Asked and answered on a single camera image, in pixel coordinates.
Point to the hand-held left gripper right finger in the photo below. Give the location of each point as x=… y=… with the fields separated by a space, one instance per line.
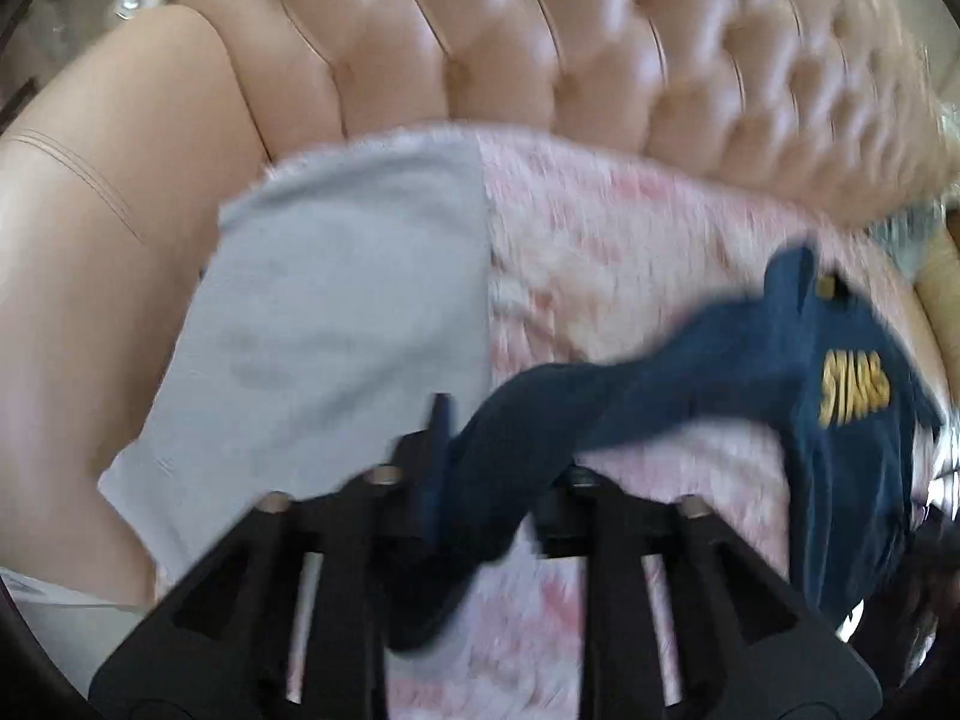
x=600 y=517

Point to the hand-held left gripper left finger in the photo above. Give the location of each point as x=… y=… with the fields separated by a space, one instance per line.
x=439 y=465

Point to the grey garment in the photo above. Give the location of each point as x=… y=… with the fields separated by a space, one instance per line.
x=337 y=300

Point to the navy blue sweatshirt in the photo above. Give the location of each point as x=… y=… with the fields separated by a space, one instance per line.
x=750 y=367

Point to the pink floral blanket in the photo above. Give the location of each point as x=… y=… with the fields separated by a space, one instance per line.
x=637 y=240

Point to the light blue denim garment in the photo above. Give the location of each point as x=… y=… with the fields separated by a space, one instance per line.
x=907 y=236

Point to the pink tufted leather sofa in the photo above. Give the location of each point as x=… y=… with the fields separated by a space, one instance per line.
x=525 y=52

